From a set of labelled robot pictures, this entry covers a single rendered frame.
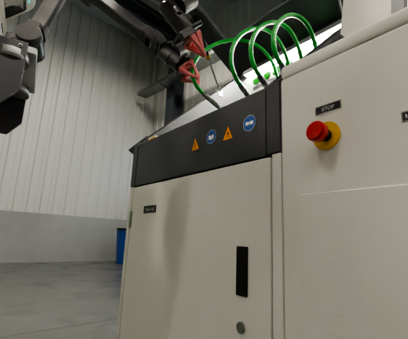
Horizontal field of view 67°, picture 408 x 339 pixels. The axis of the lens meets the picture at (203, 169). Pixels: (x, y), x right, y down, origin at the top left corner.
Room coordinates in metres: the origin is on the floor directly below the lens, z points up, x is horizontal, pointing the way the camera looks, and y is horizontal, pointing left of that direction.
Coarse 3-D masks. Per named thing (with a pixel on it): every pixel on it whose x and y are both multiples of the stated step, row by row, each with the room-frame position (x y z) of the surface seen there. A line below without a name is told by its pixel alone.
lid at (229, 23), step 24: (216, 0) 1.17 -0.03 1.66; (240, 0) 1.13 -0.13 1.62; (264, 0) 1.09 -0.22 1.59; (288, 0) 1.05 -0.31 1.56; (312, 0) 1.01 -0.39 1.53; (336, 0) 0.98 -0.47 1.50; (216, 24) 1.28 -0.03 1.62; (240, 24) 1.23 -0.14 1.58; (288, 24) 1.13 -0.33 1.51; (312, 24) 1.09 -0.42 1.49; (216, 48) 1.38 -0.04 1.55; (240, 48) 1.33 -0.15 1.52; (264, 48) 1.27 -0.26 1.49; (240, 72) 1.45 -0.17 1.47
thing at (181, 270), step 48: (144, 192) 1.05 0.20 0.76; (192, 192) 0.83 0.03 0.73; (240, 192) 0.69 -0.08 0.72; (144, 240) 1.03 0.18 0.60; (192, 240) 0.82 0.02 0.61; (240, 240) 0.68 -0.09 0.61; (144, 288) 1.01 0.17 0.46; (192, 288) 0.81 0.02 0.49; (240, 288) 0.68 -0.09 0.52; (144, 336) 0.99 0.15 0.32; (192, 336) 0.81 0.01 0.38; (240, 336) 0.68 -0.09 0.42
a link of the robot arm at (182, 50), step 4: (156, 32) 1.05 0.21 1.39; (156, 36) 1.05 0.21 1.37; (160, 36) 1.05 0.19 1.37; (160, 40) 1.05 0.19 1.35; (164, 40) 1.05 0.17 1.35; (160, 44) 1.05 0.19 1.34; (164, 44) 1.07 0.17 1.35; (168, 44) 1.08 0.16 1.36; (172, 44) 1.09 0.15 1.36; (180, 44) 1.08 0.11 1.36; (160, 48) 1.07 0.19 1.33; (176, 48) 1.08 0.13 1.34; (180, 48) 1.08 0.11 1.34; (184, 48) 1.09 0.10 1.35; (180, 52) 1.08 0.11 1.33; (184, 52) 1.10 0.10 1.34; (188, 52) 1.11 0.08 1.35; (156, 56) 1.11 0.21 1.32
